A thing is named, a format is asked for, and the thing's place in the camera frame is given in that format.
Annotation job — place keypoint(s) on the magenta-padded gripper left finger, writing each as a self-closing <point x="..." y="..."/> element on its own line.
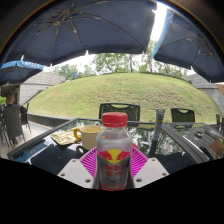
<point x="77" y="171"/>

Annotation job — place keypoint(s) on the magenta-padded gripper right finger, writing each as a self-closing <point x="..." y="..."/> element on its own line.
<point x="150" y="170"/>

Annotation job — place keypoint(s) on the clear red-capped drink bottle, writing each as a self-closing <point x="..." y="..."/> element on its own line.
<point x="114" y="146"/>

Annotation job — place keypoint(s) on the flat round red coaster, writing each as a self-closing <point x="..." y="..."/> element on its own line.
<point x="135" y="146"/>

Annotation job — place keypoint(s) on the grey umbrella pole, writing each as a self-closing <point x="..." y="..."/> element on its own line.
<point x="157" y="131"/>

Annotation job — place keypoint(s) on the dark slatted table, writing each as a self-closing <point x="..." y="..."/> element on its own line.
<point x="190" y="140"/>

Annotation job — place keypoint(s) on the small dark cup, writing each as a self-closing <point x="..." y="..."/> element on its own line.
<point x="200" y="132"/>

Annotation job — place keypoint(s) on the brown paper bag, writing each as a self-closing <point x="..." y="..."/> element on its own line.
<point x="217" y="146"/>

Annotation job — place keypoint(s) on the dark wicker chair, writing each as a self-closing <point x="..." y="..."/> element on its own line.
<point x="25" y="115"/>
<point x="12" y="121"/>

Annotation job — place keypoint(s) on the grey wooden shed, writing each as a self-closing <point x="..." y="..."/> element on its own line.
<point x="40" y="85"/>

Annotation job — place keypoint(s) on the grey roofed building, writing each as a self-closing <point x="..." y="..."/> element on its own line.
<point x="208" y="91"/>

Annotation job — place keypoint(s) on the navy umbrella with blue edge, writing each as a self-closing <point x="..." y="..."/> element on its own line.
<point x="16" y="71"/>

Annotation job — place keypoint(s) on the large navy patio umbrella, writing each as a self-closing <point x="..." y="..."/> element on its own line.
<point x="86" y="26"/>

